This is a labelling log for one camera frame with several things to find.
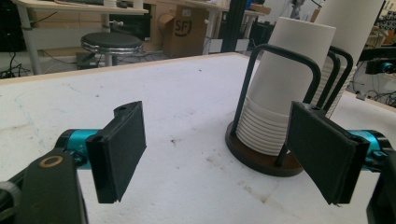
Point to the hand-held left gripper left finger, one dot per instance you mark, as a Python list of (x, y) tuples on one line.
[(118, 149)]

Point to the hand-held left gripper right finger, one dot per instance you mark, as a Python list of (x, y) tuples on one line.
[(323, 152)]

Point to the stack of white paper cups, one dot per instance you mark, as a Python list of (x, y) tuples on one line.
[(350, 25), (280, 77)]

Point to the small black floor box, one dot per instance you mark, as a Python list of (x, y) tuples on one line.
[(87, 60)]

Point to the round black stool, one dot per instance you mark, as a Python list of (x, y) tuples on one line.
[(109, 40)]

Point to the brown cardboard box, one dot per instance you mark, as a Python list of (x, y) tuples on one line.
[(184, 39)]

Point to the white desk with wooden top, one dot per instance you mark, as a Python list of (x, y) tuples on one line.
[(77, 8)]

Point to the black camera with blue lens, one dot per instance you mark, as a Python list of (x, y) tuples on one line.
[(387, 67)]

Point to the black metal post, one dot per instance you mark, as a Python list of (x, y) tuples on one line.
[(234, 25)]

